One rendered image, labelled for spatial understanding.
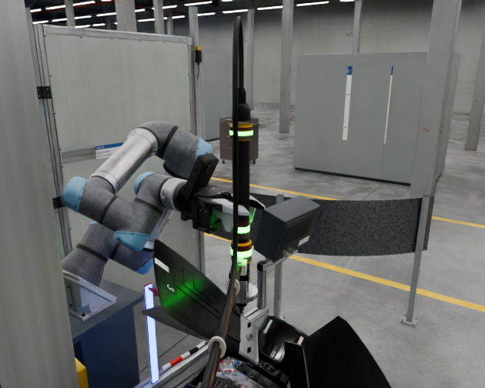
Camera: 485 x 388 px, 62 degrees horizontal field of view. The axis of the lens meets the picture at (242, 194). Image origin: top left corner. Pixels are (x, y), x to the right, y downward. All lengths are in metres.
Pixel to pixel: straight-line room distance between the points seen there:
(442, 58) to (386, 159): 2.45
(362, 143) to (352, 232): 4.35
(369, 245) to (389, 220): 0.21
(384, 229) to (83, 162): 1.99
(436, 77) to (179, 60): 2.99
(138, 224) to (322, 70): 6.46
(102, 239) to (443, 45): 4.26
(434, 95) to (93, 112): 3.65
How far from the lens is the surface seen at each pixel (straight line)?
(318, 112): 7.29
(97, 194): 0.98
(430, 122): 5.04
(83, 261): 1.44
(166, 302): 0.66
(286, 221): 1.51
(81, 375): 1.13
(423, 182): 5.15
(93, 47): 2.65
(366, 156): 7.08
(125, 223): 0.96
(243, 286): 0.84
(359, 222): 2.81
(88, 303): 1.42
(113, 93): 2.70
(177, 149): 1.25
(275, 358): 0.86
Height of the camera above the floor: 1.75
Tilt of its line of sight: 17 degrees down
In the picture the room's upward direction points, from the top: straight up
